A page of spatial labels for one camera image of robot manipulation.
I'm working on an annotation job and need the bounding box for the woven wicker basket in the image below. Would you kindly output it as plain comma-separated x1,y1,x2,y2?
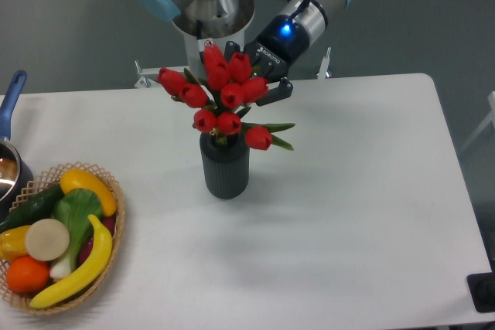
1,162,125,315

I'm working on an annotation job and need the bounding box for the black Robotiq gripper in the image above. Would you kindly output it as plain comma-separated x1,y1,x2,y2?
200,15,309,106

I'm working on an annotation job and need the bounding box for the green cucumber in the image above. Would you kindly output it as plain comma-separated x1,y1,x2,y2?
1,185,64,233

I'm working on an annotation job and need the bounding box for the yellow bell pepper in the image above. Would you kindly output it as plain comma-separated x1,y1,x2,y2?
0,225,31,262

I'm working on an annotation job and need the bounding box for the blue handled saucepan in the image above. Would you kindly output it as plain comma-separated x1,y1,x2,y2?
1,70,33,221

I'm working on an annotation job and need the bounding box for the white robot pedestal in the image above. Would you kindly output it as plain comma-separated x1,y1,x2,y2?
139,0,254,78

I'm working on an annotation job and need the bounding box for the dark grey ribbed vase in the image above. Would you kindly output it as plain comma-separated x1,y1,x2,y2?
200,133,250,199

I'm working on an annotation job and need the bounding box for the dark red eggplant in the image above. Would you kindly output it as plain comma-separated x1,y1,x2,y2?
77,216,116,267

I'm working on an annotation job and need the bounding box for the black device at table edge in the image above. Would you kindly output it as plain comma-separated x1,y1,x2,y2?
466,272,494,313

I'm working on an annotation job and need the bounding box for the beige round disc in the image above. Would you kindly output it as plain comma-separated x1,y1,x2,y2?
25,219,70,261

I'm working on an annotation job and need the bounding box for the yellow banana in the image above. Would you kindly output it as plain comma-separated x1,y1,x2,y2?
29,214,113,309

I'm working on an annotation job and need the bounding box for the red tulip bouquet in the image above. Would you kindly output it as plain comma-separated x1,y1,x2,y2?
157,42,295,151

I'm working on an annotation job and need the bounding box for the orange fruit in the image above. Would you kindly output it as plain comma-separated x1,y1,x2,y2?
5,256,50,294

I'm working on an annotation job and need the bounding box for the green bok choy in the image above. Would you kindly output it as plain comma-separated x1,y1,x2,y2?
49,188,102,281

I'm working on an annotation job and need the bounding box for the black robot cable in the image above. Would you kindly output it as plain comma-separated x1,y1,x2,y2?
195,19,213,76

